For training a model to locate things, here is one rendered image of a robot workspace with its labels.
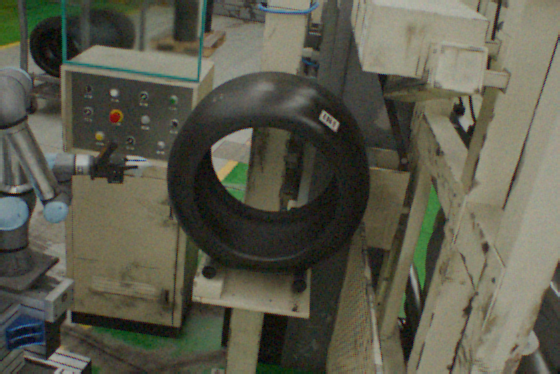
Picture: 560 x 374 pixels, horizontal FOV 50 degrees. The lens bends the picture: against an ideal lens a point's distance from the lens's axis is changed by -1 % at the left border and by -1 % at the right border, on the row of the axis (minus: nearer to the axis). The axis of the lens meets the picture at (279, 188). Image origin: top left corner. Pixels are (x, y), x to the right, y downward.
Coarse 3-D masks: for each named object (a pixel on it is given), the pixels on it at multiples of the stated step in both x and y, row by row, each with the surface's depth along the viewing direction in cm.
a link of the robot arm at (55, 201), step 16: (0, 80) 180; (0, 96) 178; (16, 96) 181; (0, 112) 178; (16, 112) 180; (0, 128) 181; (16, 128) 181; (16, 144) 184; (32, 144) 186; (32, 160) 187; (32, 176) 189; (48, 176) 192; (48, 192) 193; (64, 192) 203; (48, 208) 193; (64, 208) 195
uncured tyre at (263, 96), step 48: (240, 96) 163; (288, 96) 162; (192, 144) 166; (336, 144) 163; (192, 192) 172; (336, 192) 200; (192, 240) 182; (240, 240) 200; (288, 240) 203; (336, 240) 176
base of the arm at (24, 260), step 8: (24, 248) 199; (0, 256) 196; (8, 256) 197; (16, 256) 198; (24, 256) 200; (32, 256) 204; (0, 264) 197; (8, 264) 197; (16, 264) 199; (24, 264) 200; (32, 264) 203; (0, 272) 197; (8, 272) 197; (16, 272) 198; (24, 272) 200
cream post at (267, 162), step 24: (288, 0) 184; (288, 24) 188; (264, 48) 191; (288, 48) 191; (288, 72) 194; (264, 144) 205; (288, 144) 205; (264, 168) 208; (264, 192) 212; (240, 312) 235; (240, 336) 240; (240, 360) 245
